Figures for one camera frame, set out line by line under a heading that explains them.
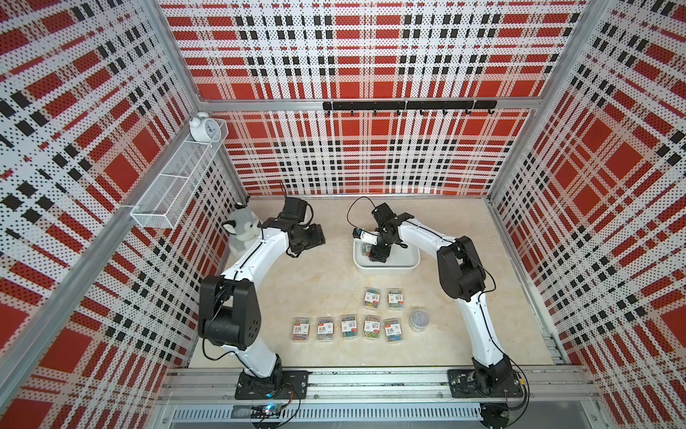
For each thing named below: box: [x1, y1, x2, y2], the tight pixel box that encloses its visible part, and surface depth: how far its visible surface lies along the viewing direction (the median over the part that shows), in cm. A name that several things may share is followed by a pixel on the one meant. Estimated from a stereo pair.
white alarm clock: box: [188, 111, 222, 143], surface depth 82 cm
